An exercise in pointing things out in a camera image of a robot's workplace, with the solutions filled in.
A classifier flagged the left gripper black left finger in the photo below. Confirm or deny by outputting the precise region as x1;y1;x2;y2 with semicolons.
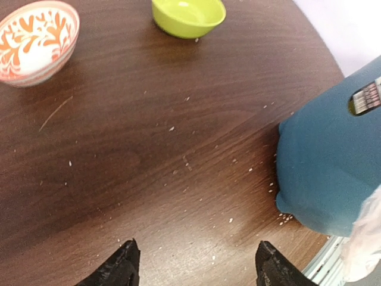
76;239;140;286

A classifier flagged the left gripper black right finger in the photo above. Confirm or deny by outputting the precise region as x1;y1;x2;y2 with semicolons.
255;241;317;286

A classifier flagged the pink plastic trash bag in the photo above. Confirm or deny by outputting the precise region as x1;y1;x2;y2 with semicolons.
341;188;380;282

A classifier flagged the blue plastic trash bin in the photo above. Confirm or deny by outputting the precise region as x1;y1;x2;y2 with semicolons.
276;58;380;237

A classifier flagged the red patterned white bowl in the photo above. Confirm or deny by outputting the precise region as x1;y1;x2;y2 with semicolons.
1;1;80;87

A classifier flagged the green plastic bowl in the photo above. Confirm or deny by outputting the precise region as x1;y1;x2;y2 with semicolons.
151;0;226;39

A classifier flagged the aluminium front rail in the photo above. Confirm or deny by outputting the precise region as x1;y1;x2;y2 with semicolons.
302;236;349;286

